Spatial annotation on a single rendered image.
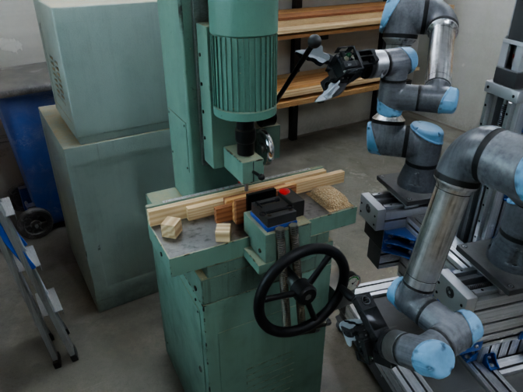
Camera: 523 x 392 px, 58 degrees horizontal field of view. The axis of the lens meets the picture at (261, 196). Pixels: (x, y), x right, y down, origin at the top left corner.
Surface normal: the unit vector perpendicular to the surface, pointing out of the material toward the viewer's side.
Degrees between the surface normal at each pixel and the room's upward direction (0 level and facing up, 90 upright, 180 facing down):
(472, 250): 0
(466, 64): 90
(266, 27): 90
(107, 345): 0
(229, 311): 90
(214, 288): 90
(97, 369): 0
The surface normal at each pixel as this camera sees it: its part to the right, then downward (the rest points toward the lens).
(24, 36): 0.52, 0.41
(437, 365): 0.40, -0.07
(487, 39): -0.85, 0.25
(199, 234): 0.00, -0.88
